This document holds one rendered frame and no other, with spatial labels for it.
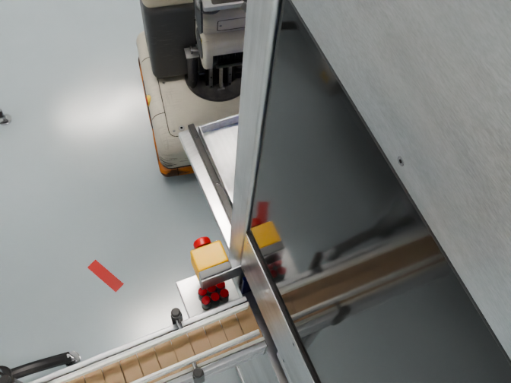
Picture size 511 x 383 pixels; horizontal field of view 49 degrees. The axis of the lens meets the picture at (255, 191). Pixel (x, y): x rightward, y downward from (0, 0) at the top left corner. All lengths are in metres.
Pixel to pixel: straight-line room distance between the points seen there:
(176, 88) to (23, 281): 0.99
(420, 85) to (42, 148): 2.37
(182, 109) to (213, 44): 0.55
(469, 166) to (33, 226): 2.24
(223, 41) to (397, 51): 1.49
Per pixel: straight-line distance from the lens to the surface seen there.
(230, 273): 1.25
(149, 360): 1.28
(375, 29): 0.42
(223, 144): 1.53
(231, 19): 1.84
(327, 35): 0.49
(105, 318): 2.29
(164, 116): 2.32
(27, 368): 2.19
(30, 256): 2.45
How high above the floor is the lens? 2.18
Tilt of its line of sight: 62 degrees down
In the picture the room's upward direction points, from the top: 8 degrees clockwise
